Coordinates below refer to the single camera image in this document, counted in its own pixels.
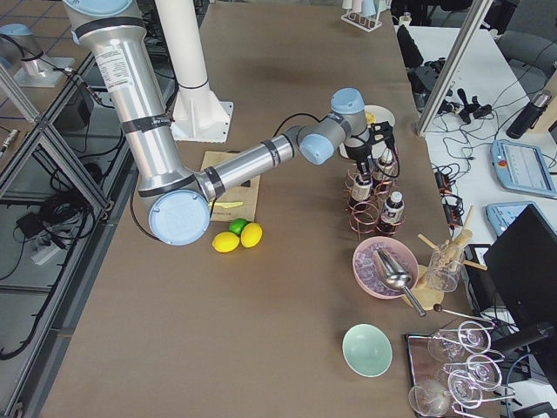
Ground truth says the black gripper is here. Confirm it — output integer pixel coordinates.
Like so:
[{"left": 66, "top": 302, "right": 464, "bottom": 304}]
[{"left": 346, "top": 144, "right": 372, "bottom": 164}]

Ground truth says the tea bottle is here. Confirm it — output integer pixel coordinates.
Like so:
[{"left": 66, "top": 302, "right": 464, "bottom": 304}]
[
  {"left": 348, "top": 164, "right": 372, "bottom": 209},
  {"left": 378, "top": 192, "right": 404, "bottom": 234},
  {"left": 373, "top": 149, "right": 396, "bottom": 183}
]

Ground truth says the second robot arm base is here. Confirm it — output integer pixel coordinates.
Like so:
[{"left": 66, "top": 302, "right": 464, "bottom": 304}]
[{"left": 1, "top": 24, "right": 74, "bottom": 88}]

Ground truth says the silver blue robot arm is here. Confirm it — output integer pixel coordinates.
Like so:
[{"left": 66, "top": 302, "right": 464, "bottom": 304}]
[{"left": 64, "top": 1, "right": 372, "bottom": 246}]

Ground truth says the tea bottle back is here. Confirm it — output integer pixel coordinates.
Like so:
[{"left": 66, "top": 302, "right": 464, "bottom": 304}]
[{"left": 373, "top": 149, "right": 396, "bottom": 183}]

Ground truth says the cream rabbit tray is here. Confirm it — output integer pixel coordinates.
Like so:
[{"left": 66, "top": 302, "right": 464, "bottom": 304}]
[{"left": 365, "top": 104, "right": 395, "bottom": 158}]

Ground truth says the tea bottle front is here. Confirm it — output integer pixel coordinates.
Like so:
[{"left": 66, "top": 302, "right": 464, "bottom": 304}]
[{"left": 378, "top": 192, "right": 404, "bottom": 234}]

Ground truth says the dark rectangular glass tray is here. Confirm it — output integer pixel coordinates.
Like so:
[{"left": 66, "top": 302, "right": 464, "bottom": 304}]
[{"left": 405, "top": 334, "right": 453, "bottom": 417}]

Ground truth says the wooden cutting board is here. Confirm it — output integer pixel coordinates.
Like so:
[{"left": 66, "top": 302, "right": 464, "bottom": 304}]
[{"left": 201, "top": 151, "right": 260, "bottom": 222}]

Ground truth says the pink bowl with ice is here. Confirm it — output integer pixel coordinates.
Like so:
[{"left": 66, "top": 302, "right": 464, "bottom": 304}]
[{"left": 352, "top": 237, "right": 419, "bottom": 300}]

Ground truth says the metal ice scoop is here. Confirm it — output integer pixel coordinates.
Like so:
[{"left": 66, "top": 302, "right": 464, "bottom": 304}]
[{"left": 373, "top": 249, "right": 426, "bottom": 317}]

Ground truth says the yellow lemon right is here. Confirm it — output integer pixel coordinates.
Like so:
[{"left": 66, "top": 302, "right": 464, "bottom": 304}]
[{"left": 240, "top": 222, "right": 263, "bottom": 248}]

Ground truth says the yellow lemon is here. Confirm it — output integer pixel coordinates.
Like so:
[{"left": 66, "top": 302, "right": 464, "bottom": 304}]
[
  {"left": 211, "top": 231, "right": 240, "bottom": 253},
  {"left": 240, "top": 222, "right": 263, "bottom": 248}
]

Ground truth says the wooden mug tree stand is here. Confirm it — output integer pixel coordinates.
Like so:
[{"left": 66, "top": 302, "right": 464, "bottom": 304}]
[{"left": 418, "top": 206, "right": 487, "bottom": 293}]

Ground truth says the clear glass mug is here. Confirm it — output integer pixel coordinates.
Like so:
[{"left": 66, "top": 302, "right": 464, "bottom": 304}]
[{"left": 426, "top": 244, "right": 463, "bottom": 293}]

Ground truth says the yellow plastic knife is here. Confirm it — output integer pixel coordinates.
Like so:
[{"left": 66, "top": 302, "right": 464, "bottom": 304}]
[{"left": 208, "top": 201, "right": 244, "bottom": 209}]

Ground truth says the green lime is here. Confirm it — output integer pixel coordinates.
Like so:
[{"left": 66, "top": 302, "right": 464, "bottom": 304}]
[{"left": 228, "top": 218, "right": 249, "bottom": 235}]

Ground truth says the blue teach pendant lower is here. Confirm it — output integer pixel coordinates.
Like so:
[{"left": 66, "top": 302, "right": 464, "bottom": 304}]
[{"left": 485, "top": 200, "right": 547, "bottom": 237}]

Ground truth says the blue teach pendant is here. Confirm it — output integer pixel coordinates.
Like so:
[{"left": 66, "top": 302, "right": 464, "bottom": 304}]
[
  {"left": 485, "top": 200, "right": 547, "bottom": 237},
  {"left": 490, "top": 140, "right": 556, "bottom": 198}
]

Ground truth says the yellow lemon left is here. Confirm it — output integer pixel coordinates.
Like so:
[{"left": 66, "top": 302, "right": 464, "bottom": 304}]
[{"left": 211, "top": 231, "right": 240, "bottom": 253}]

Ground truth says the blue teach pendant upper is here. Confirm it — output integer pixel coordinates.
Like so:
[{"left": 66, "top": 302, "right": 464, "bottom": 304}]
[{"left": 490, "top": 140, "right": 556, "bottom": 198}]

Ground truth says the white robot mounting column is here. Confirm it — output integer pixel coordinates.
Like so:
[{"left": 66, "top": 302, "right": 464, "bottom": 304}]
[{"left": 156, "top": 0, "right": 233, "bottom": 144}]

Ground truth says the black thermos bottle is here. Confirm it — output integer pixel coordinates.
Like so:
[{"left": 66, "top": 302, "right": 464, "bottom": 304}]
[{"left": 506, "top": 90, "right": 552, "bottom": 139}]

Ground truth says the mint green bowl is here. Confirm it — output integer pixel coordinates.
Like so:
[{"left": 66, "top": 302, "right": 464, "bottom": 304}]
[{"left": 342, "top": 324, "right": 393, "bottom": 378}]

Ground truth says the black computer monitor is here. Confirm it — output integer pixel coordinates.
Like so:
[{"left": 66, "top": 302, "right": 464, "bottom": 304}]
[{"left": 485, "top": 205, "right": 556, "bottom": 327}]

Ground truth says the wine glass holder rack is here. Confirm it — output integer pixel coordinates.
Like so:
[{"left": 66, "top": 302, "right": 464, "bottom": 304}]
[{"left": 427, "top": 320, "right": 515, "bottom": 413}]

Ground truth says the copper wire bottle rack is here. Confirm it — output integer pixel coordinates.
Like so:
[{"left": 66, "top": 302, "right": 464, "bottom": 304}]
[{"left": 344, "top": 165, "right": 406, "bottom": 240}]

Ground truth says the white wire cup rack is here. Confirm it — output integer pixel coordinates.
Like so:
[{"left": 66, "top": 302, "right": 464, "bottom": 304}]
[{"left": 340, "top": 0, "right": 392, "bottom": 32}]

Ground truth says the aluminium frame post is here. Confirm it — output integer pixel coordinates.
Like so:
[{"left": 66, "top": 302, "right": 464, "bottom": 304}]
[{"left": 416, "top": 0, "right": 493, "bottom": 138}]

